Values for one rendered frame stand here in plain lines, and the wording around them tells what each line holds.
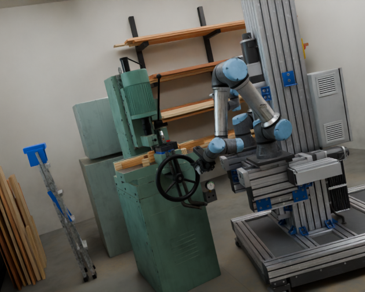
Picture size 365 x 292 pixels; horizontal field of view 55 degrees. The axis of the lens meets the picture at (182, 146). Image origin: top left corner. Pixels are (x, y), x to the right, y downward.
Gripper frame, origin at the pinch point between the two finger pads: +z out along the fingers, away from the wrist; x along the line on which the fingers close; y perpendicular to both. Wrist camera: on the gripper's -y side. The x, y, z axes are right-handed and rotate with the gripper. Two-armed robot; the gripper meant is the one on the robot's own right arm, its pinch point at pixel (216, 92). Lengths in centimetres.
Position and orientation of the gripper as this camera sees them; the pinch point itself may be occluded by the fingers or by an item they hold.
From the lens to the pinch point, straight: 312.4
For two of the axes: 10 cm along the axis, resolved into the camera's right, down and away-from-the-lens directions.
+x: 8.7, -3.9, 2.9
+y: 3.4, 9.2, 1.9
